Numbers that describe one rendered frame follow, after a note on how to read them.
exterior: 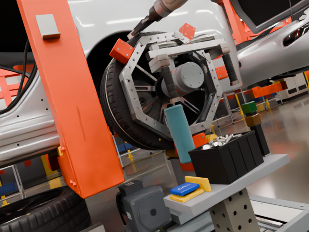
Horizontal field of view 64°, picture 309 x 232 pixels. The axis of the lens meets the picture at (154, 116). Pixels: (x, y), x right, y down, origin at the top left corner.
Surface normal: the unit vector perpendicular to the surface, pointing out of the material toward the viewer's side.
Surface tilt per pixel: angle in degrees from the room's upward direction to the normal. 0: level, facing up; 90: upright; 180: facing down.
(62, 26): 90
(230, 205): 90
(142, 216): 90
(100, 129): 90
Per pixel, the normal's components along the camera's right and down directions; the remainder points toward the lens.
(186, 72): 0.42, -0.15
